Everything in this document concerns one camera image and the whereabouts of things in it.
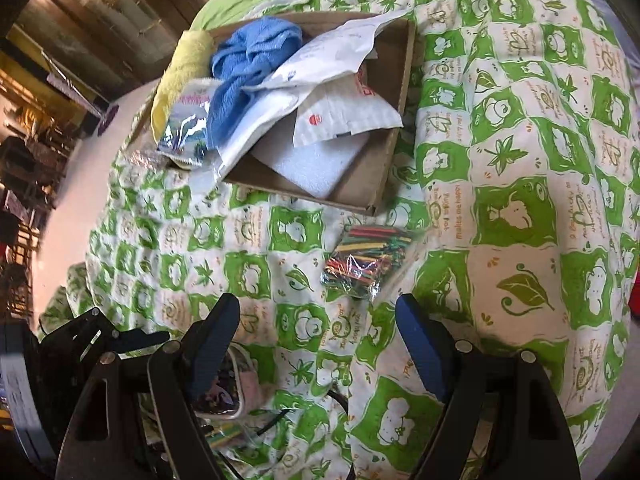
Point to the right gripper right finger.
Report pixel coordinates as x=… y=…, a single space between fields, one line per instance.
x=429 y=344

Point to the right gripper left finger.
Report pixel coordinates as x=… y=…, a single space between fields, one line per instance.
x=206 y=344

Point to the colourful picture pouch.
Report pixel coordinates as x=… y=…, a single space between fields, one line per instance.
x=184 y=139

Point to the clear bag with white pad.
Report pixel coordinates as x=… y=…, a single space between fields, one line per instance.
x=269 y=107

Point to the white red-print mailer bag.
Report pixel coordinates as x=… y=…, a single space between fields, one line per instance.
x=347 y=105

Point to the yellow terry towel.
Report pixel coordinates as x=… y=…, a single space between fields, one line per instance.
x=189 y=61

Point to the blue towel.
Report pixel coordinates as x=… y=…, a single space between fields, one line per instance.
x=246 y=59

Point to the white printed paper bag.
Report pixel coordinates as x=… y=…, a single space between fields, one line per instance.
x=333 y=54

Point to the pink patterned pouch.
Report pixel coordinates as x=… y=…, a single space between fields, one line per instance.
x=236 y=390

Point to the bag of colourful sticks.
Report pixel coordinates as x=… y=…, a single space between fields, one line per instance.
x=365 y=257

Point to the green white patterned quilt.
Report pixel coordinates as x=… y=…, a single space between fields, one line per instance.
x=520 y=164

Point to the shallow cardboard box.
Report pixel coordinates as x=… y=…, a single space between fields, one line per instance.
x=361 y=188

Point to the purple fan base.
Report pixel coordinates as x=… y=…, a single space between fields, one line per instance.
x=107 y=119

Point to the wooden glass-door cabinet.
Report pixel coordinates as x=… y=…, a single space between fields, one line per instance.
x=112 y=46

